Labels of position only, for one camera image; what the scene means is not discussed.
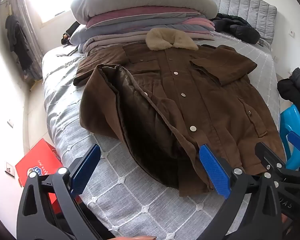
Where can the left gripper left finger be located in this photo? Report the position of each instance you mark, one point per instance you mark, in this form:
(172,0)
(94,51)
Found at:
(48,209)

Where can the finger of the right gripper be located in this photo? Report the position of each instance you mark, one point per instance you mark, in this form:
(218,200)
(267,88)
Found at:
(287,182)
(294,139)

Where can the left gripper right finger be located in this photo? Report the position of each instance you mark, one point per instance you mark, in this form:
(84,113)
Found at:
(262,218)

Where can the brown coat with fleece collar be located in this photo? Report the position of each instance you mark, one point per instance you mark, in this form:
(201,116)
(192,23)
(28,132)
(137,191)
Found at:
(165,104)

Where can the blue plastic stool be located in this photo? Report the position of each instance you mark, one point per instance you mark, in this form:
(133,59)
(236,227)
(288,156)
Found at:
(290,121)

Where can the red cardboard box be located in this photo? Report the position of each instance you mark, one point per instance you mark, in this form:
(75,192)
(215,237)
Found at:
(42,158)

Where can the black jacket on stool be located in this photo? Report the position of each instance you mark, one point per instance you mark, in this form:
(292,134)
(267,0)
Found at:
(289,89)

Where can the grey checked bed cover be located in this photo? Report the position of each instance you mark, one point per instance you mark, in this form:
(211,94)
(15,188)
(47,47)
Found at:
(127,200)

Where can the grey quilted headboard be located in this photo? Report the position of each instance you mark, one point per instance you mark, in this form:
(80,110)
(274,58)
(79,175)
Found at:
(258,13)

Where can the black jacket on bed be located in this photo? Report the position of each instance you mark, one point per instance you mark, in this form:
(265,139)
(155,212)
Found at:
(237,27)

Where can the stack of folded quilts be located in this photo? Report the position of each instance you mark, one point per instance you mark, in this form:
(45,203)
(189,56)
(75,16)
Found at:
(141,19)

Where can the grey window curtain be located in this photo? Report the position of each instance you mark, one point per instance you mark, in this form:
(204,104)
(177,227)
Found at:
(21,11)

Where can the dark clothes hanging on wall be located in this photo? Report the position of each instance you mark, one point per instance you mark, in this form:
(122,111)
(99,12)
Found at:
(17,42)

